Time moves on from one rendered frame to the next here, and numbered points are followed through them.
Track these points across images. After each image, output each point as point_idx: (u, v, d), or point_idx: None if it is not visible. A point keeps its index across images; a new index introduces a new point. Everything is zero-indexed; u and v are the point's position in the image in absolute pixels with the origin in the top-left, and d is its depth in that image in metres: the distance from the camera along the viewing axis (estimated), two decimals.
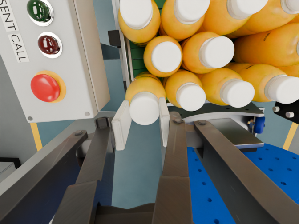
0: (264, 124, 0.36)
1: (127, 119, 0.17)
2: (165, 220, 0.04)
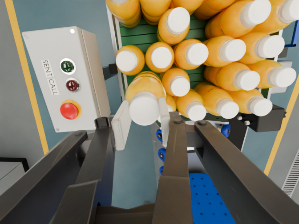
0: (229, 130, 0.47)
1: (127, 119, 0.17)
2: (165, 220, 0.04)
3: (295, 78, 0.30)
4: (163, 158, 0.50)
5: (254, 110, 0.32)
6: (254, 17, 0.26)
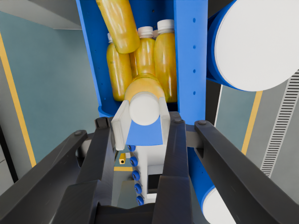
0: None
1: (127, 119, 0.17)
2: (165, 220, 0.04)
3: None
4: None
5: None
6: None
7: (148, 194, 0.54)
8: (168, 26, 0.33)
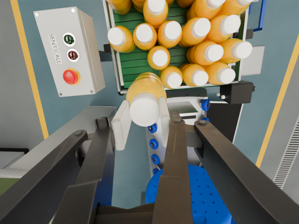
0: (208, 104, 0.54)
1: (127, 119, 0.17)
2: (165, 220, 0.04)
3: (251, 50, 0.37)
4: (152, 130, 0.57)
5: (220, 78, 0.39)
6: (215, 0, 0.33)
7: None
8: None
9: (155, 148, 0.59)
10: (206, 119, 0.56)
